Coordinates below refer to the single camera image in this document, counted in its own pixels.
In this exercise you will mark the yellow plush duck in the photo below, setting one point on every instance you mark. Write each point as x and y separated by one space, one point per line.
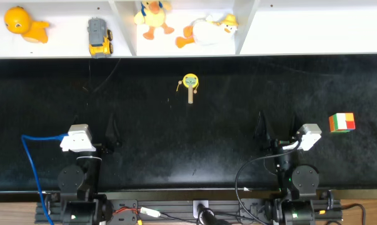
154 17

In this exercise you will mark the yellow rubber duck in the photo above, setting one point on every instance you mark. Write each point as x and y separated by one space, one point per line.
19 22

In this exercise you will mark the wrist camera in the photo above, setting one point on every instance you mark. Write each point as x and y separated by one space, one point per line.
78 137
308 136

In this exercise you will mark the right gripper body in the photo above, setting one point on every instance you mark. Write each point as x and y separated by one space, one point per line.
277 144

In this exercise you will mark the grey and yellow toy truck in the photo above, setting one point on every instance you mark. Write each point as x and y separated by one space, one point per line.
99 37

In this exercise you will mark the white shelf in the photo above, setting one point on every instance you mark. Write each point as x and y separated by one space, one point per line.
269 31

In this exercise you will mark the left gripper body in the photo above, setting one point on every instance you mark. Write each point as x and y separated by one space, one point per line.
105 148

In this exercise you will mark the white plush duck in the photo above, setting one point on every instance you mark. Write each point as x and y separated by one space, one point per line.
210 31

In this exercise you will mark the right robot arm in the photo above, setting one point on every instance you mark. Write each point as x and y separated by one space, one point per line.
304 181

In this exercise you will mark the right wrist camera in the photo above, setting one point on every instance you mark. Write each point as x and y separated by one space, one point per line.
308 136

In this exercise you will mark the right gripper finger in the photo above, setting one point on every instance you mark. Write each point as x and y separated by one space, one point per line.
261 131
296 128

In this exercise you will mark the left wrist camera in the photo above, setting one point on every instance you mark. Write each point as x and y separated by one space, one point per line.
78 137

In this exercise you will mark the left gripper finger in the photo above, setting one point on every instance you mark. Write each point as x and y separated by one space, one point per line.
76 121
113 134

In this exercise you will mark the yellow rattle drum toy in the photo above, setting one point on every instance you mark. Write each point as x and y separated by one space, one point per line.
190 81

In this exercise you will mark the many-coloured puzzle cube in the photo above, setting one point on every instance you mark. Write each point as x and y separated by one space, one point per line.
341 122

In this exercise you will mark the mounting rail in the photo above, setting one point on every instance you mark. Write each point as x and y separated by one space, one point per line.
175 212

